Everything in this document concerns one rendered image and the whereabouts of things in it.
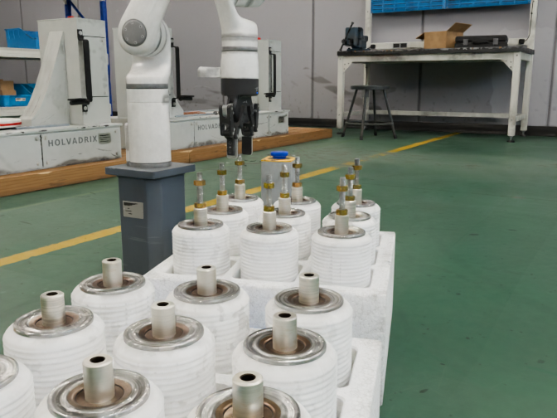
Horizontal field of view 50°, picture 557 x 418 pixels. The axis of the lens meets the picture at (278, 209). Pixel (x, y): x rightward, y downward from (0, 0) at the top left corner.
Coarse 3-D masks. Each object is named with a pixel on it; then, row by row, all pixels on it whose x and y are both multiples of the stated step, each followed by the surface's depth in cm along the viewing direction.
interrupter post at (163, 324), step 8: (152, 304) 56; (160, 304) 57; (168, 304) 56; (152, 312) 56; (160, 312) 55; (168, 312) 56; (152, 320) 56; (160, 320) 55; (168, 320) 56; (152, 328) 56; (160, 328) 56; (168, 328) 56; (160, 336) 56; (168, 336) 56
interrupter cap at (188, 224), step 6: (180, 222) 100; (186, 222) 100; (192, 222) 101; (210, 222) 101; (216, 222) 100; (222, 222) 100; (186, 228) 97; (192, 228) 96; (198, 228) 96; (204, 228) 96; (210, 228) 97; (216, 228) 98
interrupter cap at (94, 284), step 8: (128, 272) 74; (88, 280) 71; (96, 280) 71; (128, 280) 72; (136, 280) 71; (144, 280) 71; (80, 288) 69; (88, 288) 69; (96, 288) 69; (104, 288) 70; (112, 288) 70; (120, 288) 69; (128, 288) 68; (136, 288) 69
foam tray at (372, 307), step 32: (384, 256) 107; (160, 288) 95; (256, 288) 92; (288, 288) 91; (352, 288) 90; (384, 288) 90; (256, 320) 93; (352, 320) 89; (384, 320) 88; (384, 352) 90; (384, 384) 96
